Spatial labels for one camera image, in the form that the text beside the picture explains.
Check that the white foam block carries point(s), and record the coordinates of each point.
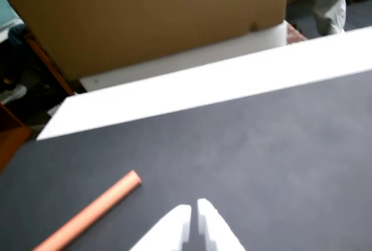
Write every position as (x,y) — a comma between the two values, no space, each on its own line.
(203,56)

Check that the brown cardboard box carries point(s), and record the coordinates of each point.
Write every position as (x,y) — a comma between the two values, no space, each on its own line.
(145,15)

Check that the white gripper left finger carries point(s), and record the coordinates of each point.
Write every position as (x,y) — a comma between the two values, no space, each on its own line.
(171,227)

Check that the grey WOWROBO mat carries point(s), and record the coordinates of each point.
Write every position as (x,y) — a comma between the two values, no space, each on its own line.
(232,161)

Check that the white shoe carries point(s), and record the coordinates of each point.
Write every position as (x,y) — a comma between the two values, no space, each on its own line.
(13,94)

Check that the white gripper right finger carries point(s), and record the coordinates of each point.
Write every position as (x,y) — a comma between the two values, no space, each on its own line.
(215,227)

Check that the orange wooden furniture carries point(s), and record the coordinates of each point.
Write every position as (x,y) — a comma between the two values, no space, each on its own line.
(11,137)

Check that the teal object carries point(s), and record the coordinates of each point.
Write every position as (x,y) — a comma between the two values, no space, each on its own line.
(8,18)

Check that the orange chalk stick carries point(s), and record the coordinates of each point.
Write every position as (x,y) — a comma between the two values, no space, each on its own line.
(96,207)

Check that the orange wooden bar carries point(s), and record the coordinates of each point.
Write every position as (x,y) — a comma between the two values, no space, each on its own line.
(49,65)

